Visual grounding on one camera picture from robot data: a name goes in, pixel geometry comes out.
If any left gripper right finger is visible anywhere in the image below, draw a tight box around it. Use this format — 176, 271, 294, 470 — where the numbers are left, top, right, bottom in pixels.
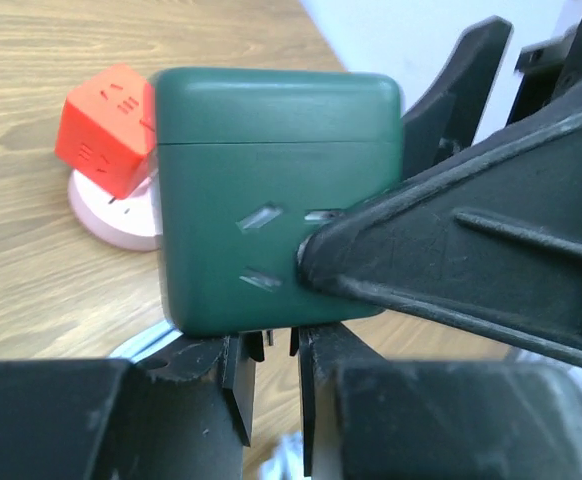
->
291, 324, 582, 479

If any red cube socket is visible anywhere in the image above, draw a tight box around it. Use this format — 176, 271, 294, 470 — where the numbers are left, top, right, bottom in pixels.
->
55, 64, 156, 199

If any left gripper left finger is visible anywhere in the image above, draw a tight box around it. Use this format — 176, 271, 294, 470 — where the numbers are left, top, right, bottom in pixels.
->
0, 334, 262, 479

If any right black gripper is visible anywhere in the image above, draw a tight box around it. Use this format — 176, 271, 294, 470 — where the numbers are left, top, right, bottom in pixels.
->
402, 1, 582, 178

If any blue power strip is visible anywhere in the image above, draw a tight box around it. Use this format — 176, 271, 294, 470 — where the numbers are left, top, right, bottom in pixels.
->
108, 319, 307, 480

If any dark green charger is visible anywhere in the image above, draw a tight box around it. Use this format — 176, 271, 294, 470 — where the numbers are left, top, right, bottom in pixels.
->
152, 67, 402, 337

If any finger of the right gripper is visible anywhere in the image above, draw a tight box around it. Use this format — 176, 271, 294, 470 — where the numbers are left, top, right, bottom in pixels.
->
299, 96, 582, 367

